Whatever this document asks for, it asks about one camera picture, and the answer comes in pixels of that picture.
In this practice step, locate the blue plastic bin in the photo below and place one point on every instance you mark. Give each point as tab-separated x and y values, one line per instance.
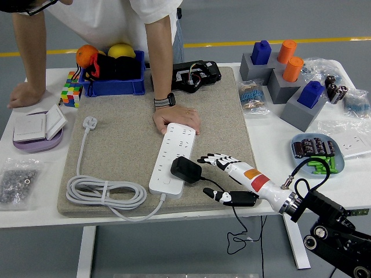
116	87

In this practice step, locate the loose black capacitor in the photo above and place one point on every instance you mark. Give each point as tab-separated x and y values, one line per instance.
340	94
330	80
332	91

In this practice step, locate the black grey wristwatch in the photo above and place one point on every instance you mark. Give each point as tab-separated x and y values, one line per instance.
170	100

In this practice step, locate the orange fruit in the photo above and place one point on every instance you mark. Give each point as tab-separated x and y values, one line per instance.
85	55

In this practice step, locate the grey square block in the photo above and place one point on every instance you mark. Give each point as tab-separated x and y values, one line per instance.
279	87
249	71
298	114

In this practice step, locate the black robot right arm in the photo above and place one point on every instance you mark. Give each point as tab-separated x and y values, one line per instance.
327	205

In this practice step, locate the black open electronic housing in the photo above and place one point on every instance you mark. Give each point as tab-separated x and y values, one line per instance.
208	72

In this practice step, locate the table height control panel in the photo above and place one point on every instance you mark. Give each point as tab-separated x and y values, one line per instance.
353	212

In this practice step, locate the person's right hand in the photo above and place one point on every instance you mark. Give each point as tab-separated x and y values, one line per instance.
24	95

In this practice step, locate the white power strip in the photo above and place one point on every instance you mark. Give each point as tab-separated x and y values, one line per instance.
171	144

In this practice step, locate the light blue dish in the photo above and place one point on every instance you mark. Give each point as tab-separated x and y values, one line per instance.
339	162

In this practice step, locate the person's torso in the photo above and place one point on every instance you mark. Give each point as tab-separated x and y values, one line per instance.
101	20

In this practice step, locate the colourful puzzle cube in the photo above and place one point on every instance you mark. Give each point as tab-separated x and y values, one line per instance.
71	92

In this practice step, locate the grey-brown mat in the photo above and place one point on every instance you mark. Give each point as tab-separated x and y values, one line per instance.
121	121

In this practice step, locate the orange cylinder peg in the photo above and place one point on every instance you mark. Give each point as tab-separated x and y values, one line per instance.
292	69
287	50

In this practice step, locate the black plug adapter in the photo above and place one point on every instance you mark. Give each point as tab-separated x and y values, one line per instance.
185	169

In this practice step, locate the blue square peg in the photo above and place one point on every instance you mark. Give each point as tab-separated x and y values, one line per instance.
261	53
310	94

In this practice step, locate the white wall socket panel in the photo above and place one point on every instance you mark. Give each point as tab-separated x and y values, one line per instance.
355	144

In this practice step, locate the small yellow fruit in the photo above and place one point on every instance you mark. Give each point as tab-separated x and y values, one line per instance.
102	53

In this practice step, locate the bag of metal nuts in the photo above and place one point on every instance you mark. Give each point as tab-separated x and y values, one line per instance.
17	182

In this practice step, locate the person's left hand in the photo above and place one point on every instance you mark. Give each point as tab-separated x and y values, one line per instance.
176	116

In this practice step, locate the clear plastic bag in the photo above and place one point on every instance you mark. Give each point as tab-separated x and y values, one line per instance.
333	126

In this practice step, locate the green batteries pile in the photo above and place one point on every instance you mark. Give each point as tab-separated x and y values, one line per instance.
319	166

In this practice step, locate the small metal key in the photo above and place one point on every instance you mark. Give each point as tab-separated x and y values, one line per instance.
60	101

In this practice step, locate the white table leg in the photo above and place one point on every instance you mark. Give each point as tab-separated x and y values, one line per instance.
85	252
298	246

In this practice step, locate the white wall switch panel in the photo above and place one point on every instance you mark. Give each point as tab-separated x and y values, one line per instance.
55	121
29	127

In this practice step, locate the bag of blue resistors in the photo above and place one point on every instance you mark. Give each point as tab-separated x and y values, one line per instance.
356	104
316	68

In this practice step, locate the bag of taped resistors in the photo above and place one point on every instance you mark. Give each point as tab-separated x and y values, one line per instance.
252	97

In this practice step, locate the large yellow lemon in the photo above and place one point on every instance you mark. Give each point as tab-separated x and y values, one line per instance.
121	50

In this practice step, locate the purple oval tray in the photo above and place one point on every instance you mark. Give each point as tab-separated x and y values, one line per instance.
37	146

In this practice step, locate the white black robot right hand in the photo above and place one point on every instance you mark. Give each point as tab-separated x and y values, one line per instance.
261	181

